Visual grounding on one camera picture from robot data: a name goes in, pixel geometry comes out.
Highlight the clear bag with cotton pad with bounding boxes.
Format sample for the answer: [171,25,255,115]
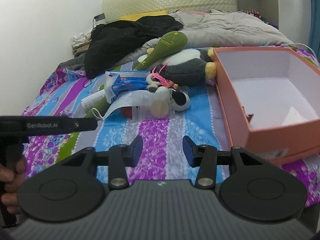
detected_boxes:
[103,89,176,123]

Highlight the small panda plush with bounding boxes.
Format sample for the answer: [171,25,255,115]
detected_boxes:
[146,73,190,112]

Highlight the blue plastic snack bag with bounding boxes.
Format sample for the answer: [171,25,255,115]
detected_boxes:
[104,70,150,104]

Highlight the pink feather toy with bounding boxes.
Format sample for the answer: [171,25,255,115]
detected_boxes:
[151,64,178,89]

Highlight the person's left hand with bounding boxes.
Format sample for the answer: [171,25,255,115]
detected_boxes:
[1,156,27,215]

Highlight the white face mask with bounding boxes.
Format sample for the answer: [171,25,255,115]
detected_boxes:
[91,107,104,120]

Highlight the white cosmetic tube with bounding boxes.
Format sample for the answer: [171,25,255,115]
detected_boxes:
[81,89,107,112]

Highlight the orange cardboard box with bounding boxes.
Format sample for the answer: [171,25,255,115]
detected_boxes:
[214,47,319,165]

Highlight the grey white penguin plush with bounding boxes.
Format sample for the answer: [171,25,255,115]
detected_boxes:
[134,47,217,87]

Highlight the green plush massage stick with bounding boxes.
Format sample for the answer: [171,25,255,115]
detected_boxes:
[81,31,188,121]

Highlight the black clothing pile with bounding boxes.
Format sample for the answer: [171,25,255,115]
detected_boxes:
[84,15,183,79]

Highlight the yellow pillow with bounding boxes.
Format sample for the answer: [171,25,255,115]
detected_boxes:
[119,10,168,21]

